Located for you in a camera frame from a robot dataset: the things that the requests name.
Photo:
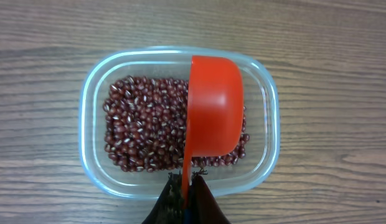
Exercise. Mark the red adzuki beans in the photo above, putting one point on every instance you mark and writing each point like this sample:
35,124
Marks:
146,120

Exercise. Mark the red measuring scoop blue handle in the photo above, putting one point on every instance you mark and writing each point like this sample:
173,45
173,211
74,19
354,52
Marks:
214,111

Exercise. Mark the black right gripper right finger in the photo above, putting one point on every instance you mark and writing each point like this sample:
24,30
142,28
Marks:
203,208

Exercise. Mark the clear plastic container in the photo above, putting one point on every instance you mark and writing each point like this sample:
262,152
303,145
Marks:
262,112

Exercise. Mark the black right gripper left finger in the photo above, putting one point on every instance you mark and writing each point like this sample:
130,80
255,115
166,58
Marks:
168,207

